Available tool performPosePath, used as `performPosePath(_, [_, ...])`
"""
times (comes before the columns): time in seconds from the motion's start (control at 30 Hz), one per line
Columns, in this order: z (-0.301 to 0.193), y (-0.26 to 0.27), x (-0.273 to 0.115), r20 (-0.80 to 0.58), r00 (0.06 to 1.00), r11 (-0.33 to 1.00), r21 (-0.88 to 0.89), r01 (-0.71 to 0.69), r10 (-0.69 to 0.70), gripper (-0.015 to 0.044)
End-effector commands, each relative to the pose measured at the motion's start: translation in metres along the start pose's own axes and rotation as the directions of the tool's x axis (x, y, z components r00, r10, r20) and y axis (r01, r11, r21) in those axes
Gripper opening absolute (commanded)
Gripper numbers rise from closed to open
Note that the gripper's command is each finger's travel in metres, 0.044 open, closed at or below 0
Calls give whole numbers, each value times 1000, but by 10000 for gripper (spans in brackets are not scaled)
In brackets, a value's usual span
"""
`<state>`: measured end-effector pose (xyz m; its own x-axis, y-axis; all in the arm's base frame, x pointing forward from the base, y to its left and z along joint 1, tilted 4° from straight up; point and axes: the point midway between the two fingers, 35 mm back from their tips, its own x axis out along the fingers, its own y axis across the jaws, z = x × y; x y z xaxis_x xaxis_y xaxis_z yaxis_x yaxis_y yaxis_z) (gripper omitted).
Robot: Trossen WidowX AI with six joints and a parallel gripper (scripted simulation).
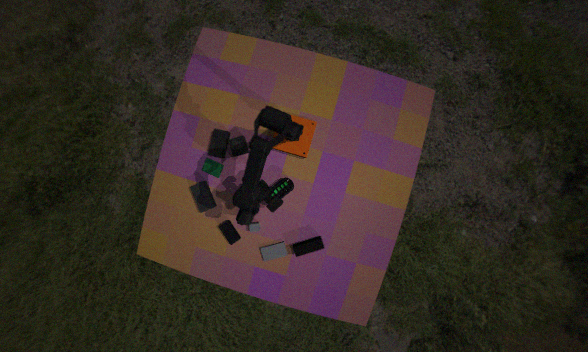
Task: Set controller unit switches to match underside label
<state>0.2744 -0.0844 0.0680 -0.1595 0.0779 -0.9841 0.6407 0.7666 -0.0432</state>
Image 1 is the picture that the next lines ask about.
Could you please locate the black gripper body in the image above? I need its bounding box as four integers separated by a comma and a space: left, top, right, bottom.
259, 182, 283, 212

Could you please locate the dark grey switch controller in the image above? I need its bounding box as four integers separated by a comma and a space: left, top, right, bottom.
270, 178, 294, 199

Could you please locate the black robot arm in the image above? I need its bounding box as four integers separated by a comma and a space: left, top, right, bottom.
232, 105, 304, 225

